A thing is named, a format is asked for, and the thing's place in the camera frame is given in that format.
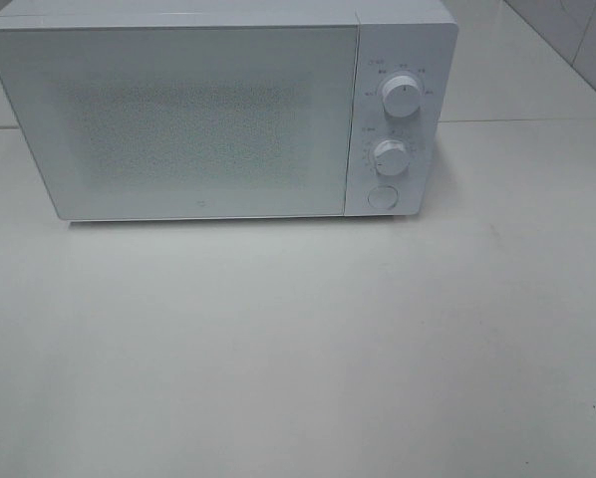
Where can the white microwave oven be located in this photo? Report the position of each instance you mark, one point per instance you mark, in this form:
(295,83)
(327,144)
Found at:
(417,37)

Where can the white timer knob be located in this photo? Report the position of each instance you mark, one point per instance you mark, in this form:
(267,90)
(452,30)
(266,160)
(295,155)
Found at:
(391,157)

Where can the upper white power knob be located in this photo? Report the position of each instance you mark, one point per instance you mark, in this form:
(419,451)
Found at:
(401,95)

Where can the round door release button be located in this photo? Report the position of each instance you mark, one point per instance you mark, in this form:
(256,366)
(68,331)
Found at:
(383,197)

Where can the white microwave door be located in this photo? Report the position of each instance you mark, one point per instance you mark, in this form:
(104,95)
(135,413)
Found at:
(133,124)

